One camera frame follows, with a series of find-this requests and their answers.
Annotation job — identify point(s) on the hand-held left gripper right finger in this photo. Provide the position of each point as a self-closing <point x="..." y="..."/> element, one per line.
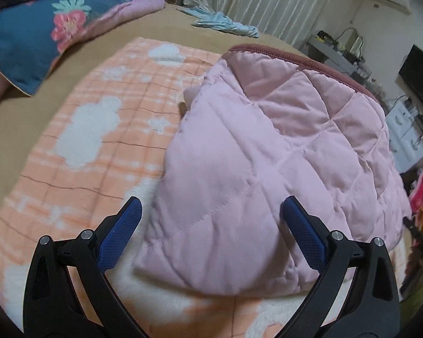
<point x="303" y="225"/>

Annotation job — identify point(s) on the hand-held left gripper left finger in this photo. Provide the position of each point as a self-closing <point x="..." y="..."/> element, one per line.
<point x="121" y="225"/>

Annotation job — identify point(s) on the pink quilted jacket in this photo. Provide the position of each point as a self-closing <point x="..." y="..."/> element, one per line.
<point x="268" y="165"/>

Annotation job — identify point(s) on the orange plaid blanket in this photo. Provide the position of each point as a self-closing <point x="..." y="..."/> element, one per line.
<point x="91" y="169"/>

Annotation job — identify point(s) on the bed with tan sheet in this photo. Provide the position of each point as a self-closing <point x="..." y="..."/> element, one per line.
<point x="28" y="123"/>

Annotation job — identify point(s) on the white drawer cabinet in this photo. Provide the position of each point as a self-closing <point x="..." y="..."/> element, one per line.
<point x="407" y="133"/>

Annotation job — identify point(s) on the grey desk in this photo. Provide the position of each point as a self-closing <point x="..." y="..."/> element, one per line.
<point x="333" y="54"/>

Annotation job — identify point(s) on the black television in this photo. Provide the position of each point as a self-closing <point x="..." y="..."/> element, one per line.
<point x="419" y="74"/>

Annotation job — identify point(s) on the blue floral quilt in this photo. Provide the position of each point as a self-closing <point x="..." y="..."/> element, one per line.
<point x="28" y="31"/>

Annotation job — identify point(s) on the light blue cloth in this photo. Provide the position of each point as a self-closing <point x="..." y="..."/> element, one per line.
<point x="222" y="23"/>

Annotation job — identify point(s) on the white curtain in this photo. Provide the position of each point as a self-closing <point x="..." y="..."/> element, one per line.
<point x="268" y="0"/>

